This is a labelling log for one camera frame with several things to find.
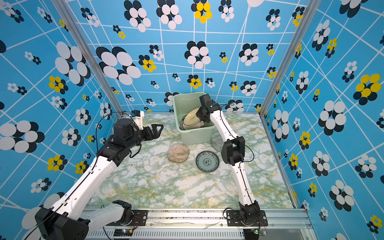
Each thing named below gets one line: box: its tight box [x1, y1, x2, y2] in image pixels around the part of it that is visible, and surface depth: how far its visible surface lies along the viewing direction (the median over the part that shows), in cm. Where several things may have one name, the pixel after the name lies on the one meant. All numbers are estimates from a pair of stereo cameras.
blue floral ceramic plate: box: [195, 150, 220, 173], surface depth 95 cm
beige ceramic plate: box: [183, 107, 205, 130], surface depth 107 cm
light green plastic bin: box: [173, 92, 215, 145], surface depth 104 cm
